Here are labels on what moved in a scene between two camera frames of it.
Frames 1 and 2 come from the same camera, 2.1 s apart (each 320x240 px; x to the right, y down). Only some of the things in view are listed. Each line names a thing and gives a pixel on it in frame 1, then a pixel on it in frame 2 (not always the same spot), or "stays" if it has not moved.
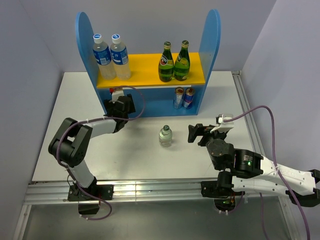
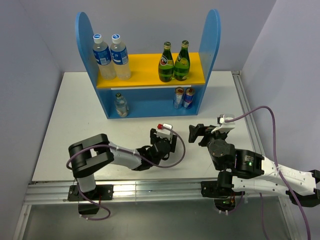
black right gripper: [200, 130] stays
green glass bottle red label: [166, 64] stays
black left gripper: [109, 106] -> [153, 136]
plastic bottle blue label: [103, 57] stays
